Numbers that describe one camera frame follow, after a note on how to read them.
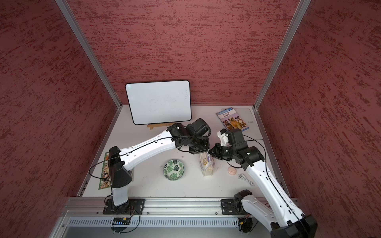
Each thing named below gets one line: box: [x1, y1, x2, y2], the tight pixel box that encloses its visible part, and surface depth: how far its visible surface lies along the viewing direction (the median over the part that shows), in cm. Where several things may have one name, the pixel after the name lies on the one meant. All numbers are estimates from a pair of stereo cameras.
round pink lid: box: [227, 166, 237, 176], surface depth 87 cm
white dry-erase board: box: [125, 80, 192, 125], surface depth 100 cm
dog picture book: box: [216, 107, 250, 132], surface depth 112 cm
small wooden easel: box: [147, 122, 174, 130], surface depth 105 cm
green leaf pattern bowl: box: [163, 159, 186, 181], surface depth 87 cm
